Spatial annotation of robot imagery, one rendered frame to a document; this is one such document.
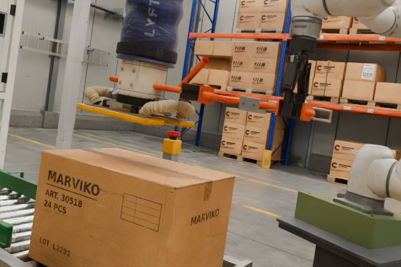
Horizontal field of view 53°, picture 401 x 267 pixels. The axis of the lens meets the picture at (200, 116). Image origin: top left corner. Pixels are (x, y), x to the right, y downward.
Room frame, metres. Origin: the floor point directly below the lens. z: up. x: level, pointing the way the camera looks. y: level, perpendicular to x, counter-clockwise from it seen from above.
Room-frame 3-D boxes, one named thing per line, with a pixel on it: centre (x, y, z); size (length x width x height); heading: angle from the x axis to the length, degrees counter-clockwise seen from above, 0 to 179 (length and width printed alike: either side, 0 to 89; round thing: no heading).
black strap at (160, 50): (1.49, 0.23, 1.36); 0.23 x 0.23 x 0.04
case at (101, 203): (1.47, 0.20, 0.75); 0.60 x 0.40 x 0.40; 60
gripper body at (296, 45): (1.18, -0.27, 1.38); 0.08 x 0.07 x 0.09; 146
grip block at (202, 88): (1.36, 0.02, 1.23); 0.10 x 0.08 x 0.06; 147
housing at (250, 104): (1.24, -0.16, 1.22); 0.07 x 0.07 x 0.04; 57
